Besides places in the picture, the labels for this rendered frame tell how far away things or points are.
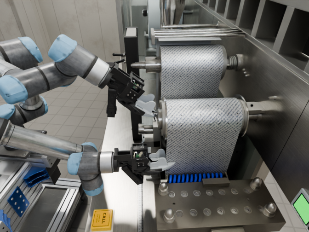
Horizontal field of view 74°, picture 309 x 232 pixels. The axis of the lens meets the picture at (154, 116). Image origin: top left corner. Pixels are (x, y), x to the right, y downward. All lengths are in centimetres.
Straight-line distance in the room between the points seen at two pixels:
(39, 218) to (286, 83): 170
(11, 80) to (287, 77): 73
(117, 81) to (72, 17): 370
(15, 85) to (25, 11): 384
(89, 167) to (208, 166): 42
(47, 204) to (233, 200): 143
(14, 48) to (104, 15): 313
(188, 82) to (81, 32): 360
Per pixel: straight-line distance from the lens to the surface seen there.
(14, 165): 147
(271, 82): 73
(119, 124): 124
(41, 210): 186
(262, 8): 83
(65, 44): 60
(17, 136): 82
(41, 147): 83
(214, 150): 75
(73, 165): 74
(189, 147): 71
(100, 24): 411
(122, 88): 63
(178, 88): 84
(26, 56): 103
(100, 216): 86
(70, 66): 61
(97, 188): 83
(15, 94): 64
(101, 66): 61
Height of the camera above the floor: 167
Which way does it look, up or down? 37 degrees down
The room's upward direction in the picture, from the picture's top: straight up
